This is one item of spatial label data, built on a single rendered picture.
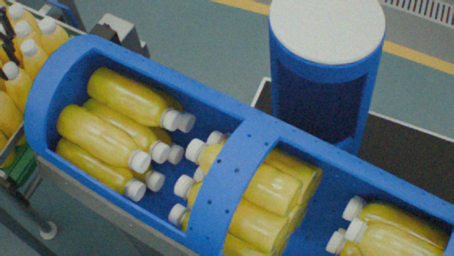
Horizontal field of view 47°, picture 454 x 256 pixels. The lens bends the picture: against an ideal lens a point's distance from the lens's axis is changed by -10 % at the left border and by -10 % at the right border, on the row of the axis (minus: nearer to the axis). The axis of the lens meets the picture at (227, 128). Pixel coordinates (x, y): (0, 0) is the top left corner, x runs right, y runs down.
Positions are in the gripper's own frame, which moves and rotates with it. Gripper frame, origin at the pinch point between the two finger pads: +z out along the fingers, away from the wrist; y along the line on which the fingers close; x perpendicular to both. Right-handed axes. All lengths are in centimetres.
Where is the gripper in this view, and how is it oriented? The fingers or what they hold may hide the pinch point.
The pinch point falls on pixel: (5, 62)
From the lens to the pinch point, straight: 131.1
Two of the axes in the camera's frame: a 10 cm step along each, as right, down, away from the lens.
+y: 5.2, -7.7, 3.7
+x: -8.5, -4.2, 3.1
